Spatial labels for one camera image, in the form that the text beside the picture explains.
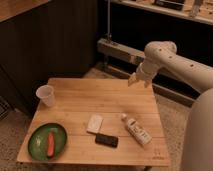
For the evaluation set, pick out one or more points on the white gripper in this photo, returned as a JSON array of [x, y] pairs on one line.
[[146, 71]]

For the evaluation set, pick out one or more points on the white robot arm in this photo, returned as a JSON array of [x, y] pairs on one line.
[[197, 154]]

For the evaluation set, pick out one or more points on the vertical metal pole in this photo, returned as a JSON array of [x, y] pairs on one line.
[[108, 20]]

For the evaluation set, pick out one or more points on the white plastic bottle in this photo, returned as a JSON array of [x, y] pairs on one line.
[[136, 130]]

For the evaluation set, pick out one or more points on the small wooden table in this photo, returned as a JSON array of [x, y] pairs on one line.
[[78, 99]]

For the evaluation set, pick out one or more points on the black rectangular case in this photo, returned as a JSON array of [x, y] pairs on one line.
[[111, 141]]

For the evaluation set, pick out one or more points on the wooden shelf with clutter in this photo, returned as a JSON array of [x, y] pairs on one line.
[[200, 11]]

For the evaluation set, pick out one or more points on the translucent plastic cup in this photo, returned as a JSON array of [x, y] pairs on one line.
[[46, 94]]

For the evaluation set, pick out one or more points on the orange carrot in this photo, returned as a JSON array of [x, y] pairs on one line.
[[50, 145]]

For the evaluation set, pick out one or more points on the dark wooden cabinet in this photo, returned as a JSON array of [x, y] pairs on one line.
[[40, 39]]

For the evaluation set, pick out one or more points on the green plate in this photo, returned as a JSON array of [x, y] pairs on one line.
[[37, 143]]

